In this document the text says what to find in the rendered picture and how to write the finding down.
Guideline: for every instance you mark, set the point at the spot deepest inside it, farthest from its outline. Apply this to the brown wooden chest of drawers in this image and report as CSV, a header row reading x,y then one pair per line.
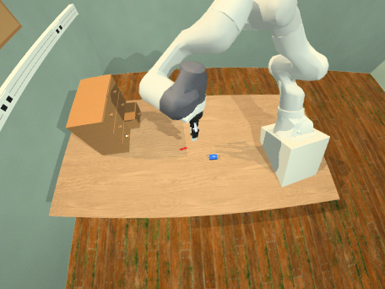
x,y
86,116

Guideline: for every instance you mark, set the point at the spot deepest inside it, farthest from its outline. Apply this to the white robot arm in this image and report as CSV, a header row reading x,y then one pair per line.
x,y
214,33

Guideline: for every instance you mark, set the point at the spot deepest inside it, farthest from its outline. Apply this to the brown wooden drawer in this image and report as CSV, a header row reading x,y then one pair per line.
x,y
118,127
131,117
108,118
120,105
125,136
113,92

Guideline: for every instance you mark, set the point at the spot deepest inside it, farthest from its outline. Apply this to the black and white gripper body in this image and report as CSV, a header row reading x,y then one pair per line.
x,y
196,118

